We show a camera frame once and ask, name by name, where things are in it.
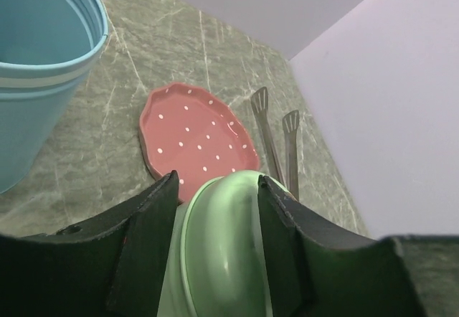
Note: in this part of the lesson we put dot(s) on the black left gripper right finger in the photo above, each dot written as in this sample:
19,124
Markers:
317,268

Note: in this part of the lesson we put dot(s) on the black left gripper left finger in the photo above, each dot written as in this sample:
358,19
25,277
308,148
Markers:
112,264

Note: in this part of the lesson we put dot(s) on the green round lid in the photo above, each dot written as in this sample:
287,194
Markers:
221,250

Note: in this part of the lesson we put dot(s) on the blue cylindrical container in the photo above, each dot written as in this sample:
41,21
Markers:
48,47

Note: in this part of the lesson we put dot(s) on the green cylindrical container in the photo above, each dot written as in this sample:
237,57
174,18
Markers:
174,300

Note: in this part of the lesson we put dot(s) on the pink dotted plate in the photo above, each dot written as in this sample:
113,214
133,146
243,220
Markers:
187,129

